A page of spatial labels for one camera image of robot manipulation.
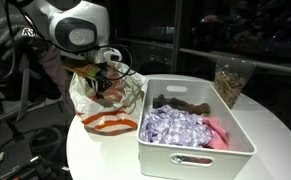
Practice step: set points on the white plastic basket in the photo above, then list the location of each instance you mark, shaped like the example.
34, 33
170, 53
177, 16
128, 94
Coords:
198, 163

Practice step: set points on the white orange-striped plastic bag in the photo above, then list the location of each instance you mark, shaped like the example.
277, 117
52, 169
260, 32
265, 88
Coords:
108, 118

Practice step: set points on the pink cloth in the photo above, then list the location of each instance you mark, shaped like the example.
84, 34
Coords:
218, 133

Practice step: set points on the metal window railing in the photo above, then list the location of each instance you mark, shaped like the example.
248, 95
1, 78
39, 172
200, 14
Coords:
218, 56

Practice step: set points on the grey window post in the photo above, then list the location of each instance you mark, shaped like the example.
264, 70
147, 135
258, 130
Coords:
176, 33

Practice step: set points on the brown plush toy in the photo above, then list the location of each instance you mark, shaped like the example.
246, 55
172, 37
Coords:
185, 106

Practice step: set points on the black office chair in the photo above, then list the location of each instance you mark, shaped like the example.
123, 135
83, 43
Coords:
8, 106

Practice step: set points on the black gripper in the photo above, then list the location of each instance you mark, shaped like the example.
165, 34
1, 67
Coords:
100, 75

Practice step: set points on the clear bag of snacks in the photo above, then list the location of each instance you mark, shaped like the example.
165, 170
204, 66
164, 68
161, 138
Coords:
231, 83

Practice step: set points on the purple checkered cloth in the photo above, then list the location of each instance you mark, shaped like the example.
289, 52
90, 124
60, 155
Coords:
175, 128

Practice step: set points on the pink garment with print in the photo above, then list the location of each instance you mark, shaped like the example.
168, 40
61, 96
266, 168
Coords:
56, 76

